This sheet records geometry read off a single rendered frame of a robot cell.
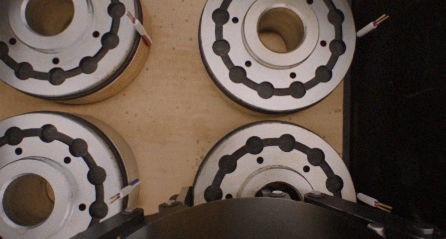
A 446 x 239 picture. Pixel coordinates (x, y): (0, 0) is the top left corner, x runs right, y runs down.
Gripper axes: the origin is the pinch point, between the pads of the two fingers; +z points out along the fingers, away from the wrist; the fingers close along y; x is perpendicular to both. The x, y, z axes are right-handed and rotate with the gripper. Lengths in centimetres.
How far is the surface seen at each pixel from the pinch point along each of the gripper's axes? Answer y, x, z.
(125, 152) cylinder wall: -6.4, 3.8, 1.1
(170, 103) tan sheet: -3.4, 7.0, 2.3
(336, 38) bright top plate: 8.1, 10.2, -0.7
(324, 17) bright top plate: 7.3, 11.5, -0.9
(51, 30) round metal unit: -11.1, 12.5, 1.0
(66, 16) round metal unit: -10.4, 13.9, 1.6
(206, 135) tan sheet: -0.9, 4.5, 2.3
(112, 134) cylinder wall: -7.2, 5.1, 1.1
